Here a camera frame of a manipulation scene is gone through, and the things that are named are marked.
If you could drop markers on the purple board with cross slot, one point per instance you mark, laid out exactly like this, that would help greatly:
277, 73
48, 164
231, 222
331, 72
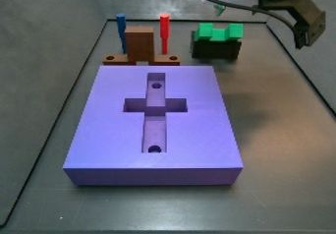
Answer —
153, 129

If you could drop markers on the green U-shaped block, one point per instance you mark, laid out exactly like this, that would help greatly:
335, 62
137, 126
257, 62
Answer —
208, 33

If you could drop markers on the red cylindrical peg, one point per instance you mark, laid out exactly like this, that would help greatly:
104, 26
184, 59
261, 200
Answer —
164, 32

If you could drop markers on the black angle bracket fixture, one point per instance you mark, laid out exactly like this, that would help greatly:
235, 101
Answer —
204, 49

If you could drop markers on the brown T-shaped block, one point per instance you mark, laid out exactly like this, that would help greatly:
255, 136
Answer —
140, 50

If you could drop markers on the blue cylindrical peg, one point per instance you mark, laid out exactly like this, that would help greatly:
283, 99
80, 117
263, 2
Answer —
121, 27

